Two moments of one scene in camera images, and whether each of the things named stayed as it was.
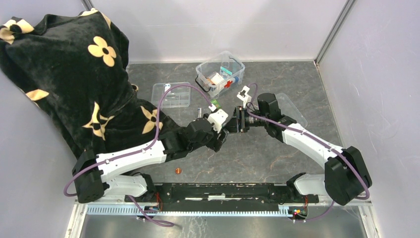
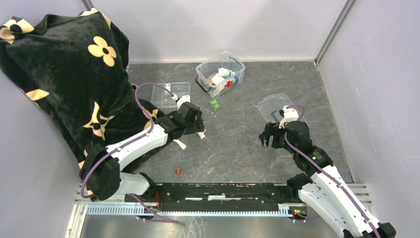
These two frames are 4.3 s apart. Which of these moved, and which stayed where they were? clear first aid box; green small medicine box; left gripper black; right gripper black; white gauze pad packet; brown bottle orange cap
Moved: right gripper black; left gripper black
Stayed: white gauze pad packet; brown bottle orange cap; clear first aid box; green small medicine box
